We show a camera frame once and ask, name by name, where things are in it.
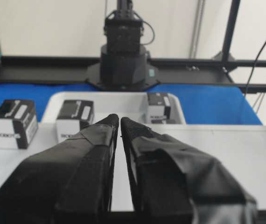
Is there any blue table cloth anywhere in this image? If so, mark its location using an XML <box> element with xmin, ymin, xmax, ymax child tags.
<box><xmin>0</xmin><ymin>84</ymin><xmax>262</xmax><ymax>125</ymax></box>

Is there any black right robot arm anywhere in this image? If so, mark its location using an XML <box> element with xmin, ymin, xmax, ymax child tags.
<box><xmin>100</xmin><ymin>0</ymin><xmax>258</xmax><ymax>224</ymax></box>

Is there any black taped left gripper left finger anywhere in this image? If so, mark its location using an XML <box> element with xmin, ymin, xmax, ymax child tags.
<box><xmin>0</xmin><ymin>114</ymin><xmax>119</xmax><ymax>224</ymax></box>

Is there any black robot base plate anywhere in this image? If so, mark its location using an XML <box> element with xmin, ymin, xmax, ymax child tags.
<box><xmin>86</xmin><ymin>63</ymin><xmax>159</xmax><ymax>91</ymax></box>

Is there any white base board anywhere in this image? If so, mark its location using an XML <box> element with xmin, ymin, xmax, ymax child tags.
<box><xmin>0</xmin><ymin>123</ymin><xmax>266</xmax><ymax>210</ymax></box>

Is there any black aluminium frame rail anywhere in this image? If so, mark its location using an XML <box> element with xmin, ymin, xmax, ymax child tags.
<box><xmin>0</xmin><ymin>0</ymin><xmax>266</xmax><ymax>93</ymax></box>

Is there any black white box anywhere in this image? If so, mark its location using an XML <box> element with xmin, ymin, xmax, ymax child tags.
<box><xmin>146</xmin><ymin>92</ymin><xmax>171</xmax><ymax>123</ymax></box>
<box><xmin>0</xmin><ymin>99</ymin><xmax>38</xmax><ymax>149</ymax></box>
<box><xmin>56</xmin><ymin>99</ymin><xmax>94</xmax><ymax>143</ymax></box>

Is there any white plastic tray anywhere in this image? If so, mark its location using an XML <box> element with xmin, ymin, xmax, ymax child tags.
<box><xmin>41</xmin><ymin>91</ymin><xmax>186</xmax><ymax>125</ymax></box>

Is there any black hanging cable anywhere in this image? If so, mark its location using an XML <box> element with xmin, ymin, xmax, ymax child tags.
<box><xmin>243</xmin><ymin>0</ymin><xmax>266</xmax><ymax>94</ymax></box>

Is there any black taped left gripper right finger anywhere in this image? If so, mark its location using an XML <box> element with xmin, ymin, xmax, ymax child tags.
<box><xmin>121</xmin><ymin>117</ymin><xmax>258</xmax><ymax>224</ymax></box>

